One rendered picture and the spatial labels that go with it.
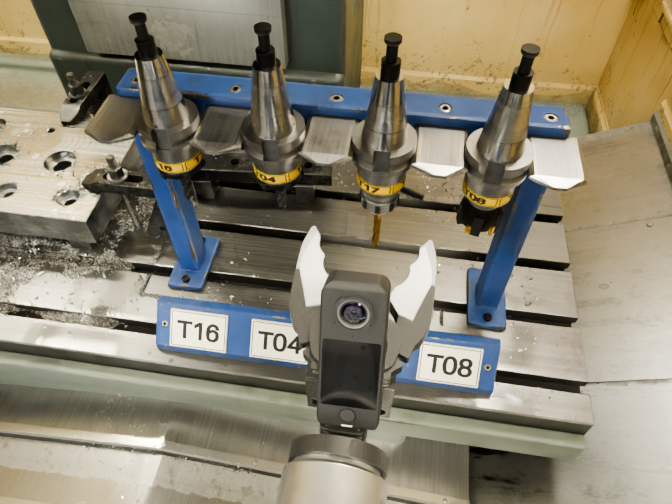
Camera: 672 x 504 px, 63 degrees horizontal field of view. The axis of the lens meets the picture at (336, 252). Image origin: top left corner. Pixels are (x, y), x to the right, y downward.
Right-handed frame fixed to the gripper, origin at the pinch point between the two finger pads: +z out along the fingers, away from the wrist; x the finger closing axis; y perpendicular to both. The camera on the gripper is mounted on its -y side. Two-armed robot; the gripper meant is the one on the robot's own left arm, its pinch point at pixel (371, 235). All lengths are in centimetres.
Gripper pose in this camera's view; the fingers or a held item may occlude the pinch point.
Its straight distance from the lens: 49.2
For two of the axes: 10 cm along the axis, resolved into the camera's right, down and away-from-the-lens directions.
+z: 1.5, -7.9, 6.0
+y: 0.0, 6.0, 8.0
